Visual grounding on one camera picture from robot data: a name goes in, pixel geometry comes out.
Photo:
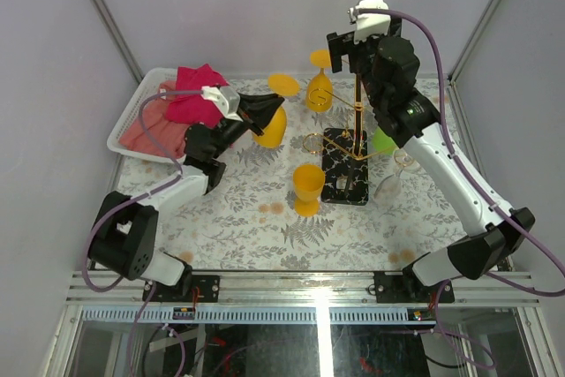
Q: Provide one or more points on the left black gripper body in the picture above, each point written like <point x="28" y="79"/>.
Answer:
<point x="229" y="131"/>

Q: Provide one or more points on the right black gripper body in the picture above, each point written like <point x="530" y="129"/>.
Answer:
<point x="362" y="56"/>

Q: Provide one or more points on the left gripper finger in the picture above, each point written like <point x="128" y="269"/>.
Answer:
<point x="260" y="118"/>
<point x="260" y="104"/>

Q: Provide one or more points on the orange wine glass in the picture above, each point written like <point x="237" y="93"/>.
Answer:
<point x="319" y="92"/>
<point x="308" y="181"/>
<point x="286" y="86"/>

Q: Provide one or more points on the green plastic wine glass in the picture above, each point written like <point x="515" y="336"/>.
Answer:
<point x="383" y="144"/>

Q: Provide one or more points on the gold wine glass rack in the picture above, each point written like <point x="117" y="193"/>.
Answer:
<point x="345" y="154"/>

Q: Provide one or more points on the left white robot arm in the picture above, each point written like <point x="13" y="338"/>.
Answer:
<point x="123" y="236"/>

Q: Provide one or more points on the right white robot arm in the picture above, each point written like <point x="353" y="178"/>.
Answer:
<point x="493" y="227"/>

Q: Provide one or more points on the magenta cloth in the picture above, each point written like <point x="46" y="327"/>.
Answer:
<point x="192" y="108"/>

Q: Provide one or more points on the floral table mat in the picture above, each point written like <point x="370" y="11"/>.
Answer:
<point x="249" y="222"/>

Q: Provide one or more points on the white plastic basket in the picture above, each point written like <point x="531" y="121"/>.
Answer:
<point x="146" y="88"/>

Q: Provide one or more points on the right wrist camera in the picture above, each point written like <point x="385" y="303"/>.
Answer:
<point x="369" y="24"/>

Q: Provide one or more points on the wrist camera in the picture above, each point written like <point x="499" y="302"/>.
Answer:
<point x="369" y="24"/>
<point x="225" y="98"/>

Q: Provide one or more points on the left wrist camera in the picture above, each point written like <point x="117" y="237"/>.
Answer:
<point x="225" y="98"/>

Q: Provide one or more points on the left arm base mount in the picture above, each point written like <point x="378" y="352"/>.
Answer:
<point x="191" y="288"/>

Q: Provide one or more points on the blue cable duct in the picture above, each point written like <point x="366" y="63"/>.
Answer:
<point x="258" y="315"/>

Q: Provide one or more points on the aluminium front rail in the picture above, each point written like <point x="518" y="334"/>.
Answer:
<point x="304" y="289"/>

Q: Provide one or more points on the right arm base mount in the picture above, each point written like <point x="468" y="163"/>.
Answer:
<point x="404" y="287"/>

